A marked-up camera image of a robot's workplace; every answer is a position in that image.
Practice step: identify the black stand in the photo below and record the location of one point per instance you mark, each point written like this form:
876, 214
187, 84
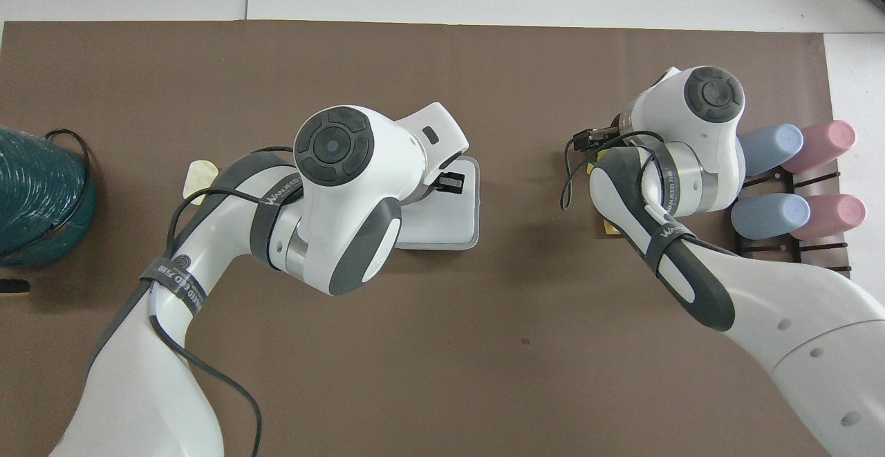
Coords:
12, 286

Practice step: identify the teal ribbed bin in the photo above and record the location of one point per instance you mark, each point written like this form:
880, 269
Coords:
34, 194

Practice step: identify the blue plastic cup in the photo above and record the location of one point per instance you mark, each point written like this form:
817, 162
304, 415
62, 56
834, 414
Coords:
771, 146
771, 215

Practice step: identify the white bin with grey rim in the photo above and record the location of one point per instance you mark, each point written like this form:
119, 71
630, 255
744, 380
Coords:
446, 218

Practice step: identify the cream crumpled paper piece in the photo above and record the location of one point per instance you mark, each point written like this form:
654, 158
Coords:
199, 173

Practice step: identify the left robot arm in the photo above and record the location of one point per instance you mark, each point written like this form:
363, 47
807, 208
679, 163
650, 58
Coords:
346, 194

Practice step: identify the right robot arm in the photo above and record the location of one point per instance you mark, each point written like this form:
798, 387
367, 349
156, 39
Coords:
760, 291

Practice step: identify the pink plastic cup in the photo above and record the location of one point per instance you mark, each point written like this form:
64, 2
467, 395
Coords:
833, 215
826, 142

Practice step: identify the yellow paper piece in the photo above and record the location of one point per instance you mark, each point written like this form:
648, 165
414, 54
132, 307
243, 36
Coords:
611, 229

